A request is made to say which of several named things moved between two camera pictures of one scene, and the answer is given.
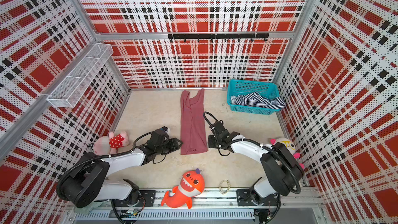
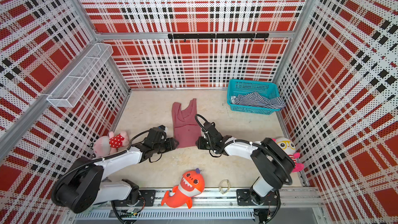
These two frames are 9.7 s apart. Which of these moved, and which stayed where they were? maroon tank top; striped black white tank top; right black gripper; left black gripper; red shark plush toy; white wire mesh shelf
Moved: right black gripper; maroon tank top
Stayed: white wire mesh shelf; red shark plush toy; striped black white tank top; left black gripper
